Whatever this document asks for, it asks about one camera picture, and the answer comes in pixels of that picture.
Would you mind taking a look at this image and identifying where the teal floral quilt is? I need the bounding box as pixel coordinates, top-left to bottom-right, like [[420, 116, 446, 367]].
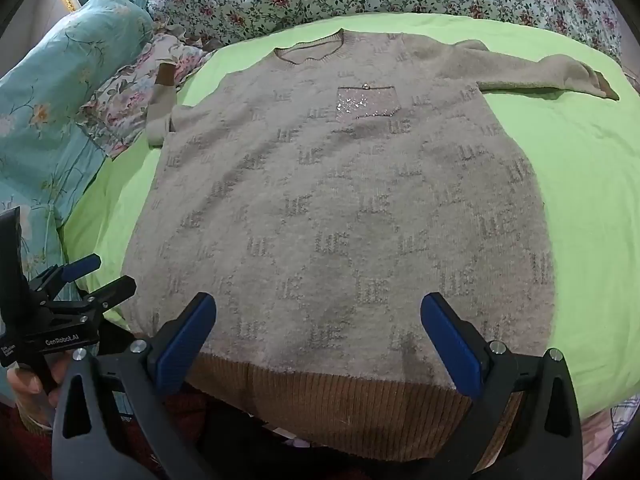
[[0, 0, 166, 281]]

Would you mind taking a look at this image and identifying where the pink floral ruffled pillow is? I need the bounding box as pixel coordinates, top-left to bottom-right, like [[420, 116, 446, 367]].
[[80, 32, 216, 161]]

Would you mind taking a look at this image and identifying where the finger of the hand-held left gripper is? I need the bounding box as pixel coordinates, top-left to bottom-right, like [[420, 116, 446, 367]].
[[42, 275, 137, 322], [31, 254, 102, 306]]

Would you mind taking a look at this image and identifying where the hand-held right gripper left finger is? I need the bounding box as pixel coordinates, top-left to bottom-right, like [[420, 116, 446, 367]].
[[51, 291, 218, 480]]

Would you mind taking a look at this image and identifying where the blue plaid cloth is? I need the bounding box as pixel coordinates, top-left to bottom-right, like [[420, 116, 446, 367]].
[[582, 395, 640, 461]]

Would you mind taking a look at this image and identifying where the person's left hand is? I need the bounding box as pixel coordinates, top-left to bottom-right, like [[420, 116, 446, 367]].
[[7, 350, 73, 428]]

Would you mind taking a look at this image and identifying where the beige patterned knit sweater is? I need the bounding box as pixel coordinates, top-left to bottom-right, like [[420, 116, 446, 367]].
[[120, 30, 621, 463]]

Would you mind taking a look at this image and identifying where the light green bed sheet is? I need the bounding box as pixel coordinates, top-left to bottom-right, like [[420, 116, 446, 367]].
[[60, 12, 640, 421]]

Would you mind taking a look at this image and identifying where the person's dark red clothing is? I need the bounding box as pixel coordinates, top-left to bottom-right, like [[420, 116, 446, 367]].
[[0, 385, 261, 480]]

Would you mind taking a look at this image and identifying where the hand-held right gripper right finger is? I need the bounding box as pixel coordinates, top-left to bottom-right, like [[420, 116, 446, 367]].
[[420, 291, 585, 480]]

